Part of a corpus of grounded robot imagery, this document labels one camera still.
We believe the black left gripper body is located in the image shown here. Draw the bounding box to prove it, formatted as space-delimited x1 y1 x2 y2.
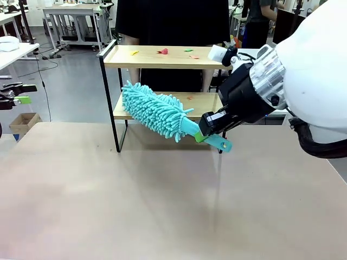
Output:
0 90 15 111

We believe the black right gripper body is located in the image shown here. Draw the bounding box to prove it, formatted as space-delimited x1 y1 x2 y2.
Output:
218 62 275 125

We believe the teal microfiber duster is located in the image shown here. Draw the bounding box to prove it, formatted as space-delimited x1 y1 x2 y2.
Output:
121 82 233 153

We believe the person's right forearm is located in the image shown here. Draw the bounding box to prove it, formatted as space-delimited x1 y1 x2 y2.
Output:
123 34 142 92

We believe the person's left forearm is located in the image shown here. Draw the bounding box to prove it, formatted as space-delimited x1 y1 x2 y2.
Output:
202 69 215 93

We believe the cardboard box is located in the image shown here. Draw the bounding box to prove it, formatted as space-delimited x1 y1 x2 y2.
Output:
9 112 43 135

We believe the white side table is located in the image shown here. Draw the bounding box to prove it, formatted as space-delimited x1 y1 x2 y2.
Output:
0 42 41 79

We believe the white cloth bundle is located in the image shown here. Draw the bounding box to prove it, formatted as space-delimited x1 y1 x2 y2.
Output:
0 35 20 52

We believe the black stand pole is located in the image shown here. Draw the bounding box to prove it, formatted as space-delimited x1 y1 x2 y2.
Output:
18 0 36 46

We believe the person in dark clothes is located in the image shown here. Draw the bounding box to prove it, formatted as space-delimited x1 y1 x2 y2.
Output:
242 0 285 49

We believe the black computer monitor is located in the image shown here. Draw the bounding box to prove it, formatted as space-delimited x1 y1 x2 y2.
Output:
272 8 307 46

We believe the grey metal workbench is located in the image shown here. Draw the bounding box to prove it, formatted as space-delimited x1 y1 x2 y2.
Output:
42 6 113 54

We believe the person torso black t-shirt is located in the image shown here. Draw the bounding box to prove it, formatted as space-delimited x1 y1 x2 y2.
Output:
115 0 232 126

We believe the black floor cable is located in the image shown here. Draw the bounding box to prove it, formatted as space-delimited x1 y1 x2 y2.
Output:
32 48 59 122

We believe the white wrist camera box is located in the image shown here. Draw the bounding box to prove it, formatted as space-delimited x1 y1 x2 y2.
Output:
208 44 238 66

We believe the wooden shelf black metal frame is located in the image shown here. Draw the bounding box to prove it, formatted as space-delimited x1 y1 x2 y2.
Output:
99 39 237 154

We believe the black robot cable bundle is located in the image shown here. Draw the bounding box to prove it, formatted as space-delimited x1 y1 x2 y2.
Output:
288 116 347 160

